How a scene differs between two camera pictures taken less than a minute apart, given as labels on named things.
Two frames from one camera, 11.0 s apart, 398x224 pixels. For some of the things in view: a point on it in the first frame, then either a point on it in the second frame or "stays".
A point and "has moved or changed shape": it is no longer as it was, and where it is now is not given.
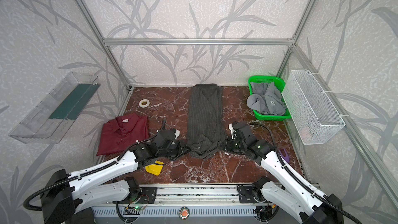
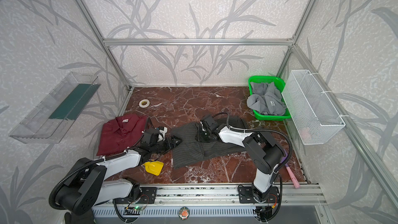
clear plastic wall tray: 56,111 stays
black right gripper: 231,144 → 204,134
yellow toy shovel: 154,169 stays
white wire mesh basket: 314,119 stays
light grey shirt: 266,98 stays
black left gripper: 177,147 → 162,143
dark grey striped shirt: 206,130 has moved or changed shape
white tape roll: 144,106 stays
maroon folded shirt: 119,134 stays
